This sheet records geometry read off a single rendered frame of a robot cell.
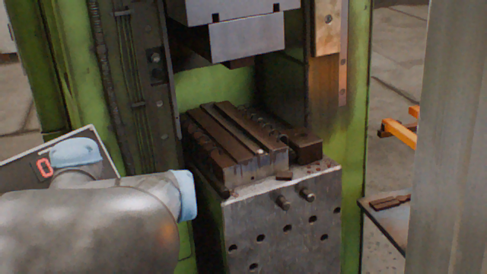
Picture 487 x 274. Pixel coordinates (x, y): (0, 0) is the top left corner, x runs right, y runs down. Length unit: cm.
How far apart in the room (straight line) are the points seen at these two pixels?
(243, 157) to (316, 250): 40
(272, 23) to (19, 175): 66
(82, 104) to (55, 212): 96
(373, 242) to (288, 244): 122
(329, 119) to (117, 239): 132
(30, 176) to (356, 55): 102
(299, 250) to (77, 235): 122
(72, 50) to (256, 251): 72
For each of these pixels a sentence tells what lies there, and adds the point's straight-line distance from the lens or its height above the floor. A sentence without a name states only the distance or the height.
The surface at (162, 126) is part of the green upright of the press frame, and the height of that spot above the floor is 108.
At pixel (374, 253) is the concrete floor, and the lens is 257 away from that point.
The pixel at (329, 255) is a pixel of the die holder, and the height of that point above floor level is 61.
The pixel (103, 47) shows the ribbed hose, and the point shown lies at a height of 132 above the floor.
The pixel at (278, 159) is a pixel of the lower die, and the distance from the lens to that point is 137.
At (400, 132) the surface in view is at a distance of 141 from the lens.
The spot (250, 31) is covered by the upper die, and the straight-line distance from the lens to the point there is 120.
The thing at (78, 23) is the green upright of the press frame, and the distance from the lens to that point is 122.
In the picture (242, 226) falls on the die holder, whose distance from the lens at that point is 134.
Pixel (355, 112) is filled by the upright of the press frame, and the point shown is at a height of 96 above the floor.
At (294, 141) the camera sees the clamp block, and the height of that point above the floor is 98.
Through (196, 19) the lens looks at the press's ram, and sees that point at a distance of 114.
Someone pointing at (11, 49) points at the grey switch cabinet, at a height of 14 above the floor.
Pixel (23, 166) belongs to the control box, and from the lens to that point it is 104.
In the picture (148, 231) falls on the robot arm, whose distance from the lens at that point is 35.
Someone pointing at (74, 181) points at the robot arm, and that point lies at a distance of 75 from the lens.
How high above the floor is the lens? 162
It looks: 26 degrees down
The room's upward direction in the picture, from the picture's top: 4 degrees counter-clockwise
